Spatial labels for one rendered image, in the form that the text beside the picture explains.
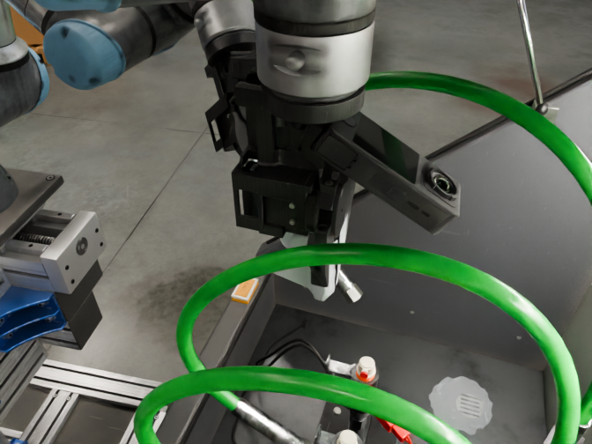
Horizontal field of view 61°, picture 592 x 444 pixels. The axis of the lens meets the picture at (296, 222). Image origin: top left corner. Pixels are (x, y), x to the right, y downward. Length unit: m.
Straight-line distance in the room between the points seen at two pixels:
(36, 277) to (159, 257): 1.40
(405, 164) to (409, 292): 0.55
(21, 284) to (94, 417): 0.71
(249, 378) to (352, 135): 0.17
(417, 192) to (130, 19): 0.42
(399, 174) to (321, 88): 0.08
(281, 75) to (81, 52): 0.33
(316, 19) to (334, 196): 0.12
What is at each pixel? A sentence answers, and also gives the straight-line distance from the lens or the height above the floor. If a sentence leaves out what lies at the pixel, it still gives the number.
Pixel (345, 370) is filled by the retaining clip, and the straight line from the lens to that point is 0.55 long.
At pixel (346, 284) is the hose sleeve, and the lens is 0.60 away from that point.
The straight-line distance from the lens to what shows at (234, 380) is 0.30.
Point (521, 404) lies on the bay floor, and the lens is 0.96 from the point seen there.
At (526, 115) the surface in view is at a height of 1.43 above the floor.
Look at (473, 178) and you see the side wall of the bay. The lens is 0.74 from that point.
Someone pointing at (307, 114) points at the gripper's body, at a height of 1.44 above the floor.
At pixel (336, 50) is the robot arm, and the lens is 0.31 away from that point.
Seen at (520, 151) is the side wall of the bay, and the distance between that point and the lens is 0.72.
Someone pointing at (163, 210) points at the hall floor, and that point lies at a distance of 2.65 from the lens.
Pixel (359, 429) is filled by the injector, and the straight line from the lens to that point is 0.63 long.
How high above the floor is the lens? 1.59
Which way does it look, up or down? 40 degrees down
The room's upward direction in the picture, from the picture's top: straight up
